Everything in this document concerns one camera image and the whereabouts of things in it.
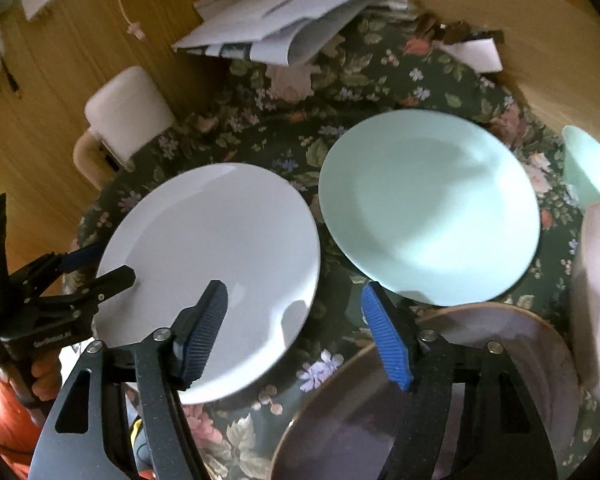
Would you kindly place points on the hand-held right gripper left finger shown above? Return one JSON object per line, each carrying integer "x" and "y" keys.
{"x": 206, "y": 332}

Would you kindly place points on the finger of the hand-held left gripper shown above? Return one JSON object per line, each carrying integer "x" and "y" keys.
{"x": 77, "y": 261}
{"x": 105, "y": 285}

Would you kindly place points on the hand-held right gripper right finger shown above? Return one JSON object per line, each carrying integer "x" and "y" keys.
{"x": 384, "y": 340}

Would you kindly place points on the lavender plate with gold rim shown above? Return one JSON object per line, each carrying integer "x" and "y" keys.
{"x": 340, "y": 420}

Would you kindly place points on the white plate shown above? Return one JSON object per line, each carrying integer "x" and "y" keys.
{"x": 210, "y": 240}

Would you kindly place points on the mint green plate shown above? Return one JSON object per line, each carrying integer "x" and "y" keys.
{"x": 430, "y": 200}

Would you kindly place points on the mint green bowl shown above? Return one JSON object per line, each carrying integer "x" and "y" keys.
{"x": 592, "y": 170}

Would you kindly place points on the person's left forearm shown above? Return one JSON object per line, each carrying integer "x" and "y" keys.
{"x": 5, "y": 427}

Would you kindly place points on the person's left hand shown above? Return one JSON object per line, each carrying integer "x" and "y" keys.
{"x": 47, "y": 372}

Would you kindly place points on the beige rolled cloth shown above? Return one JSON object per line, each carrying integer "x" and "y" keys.
{"x": 127, "y": 110}

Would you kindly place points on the dark floral tablecloth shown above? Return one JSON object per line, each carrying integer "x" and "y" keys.
{"x": 370, "y": 80}

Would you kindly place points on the white paper card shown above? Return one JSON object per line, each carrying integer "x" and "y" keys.
{"x": 477, "y": 55}

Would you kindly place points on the stack of white papers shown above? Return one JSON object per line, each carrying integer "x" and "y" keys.
{"x": 280, "y": 20}

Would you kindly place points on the dark metal items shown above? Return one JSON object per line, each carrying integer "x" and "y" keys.
{"x": 455, "y": 30}

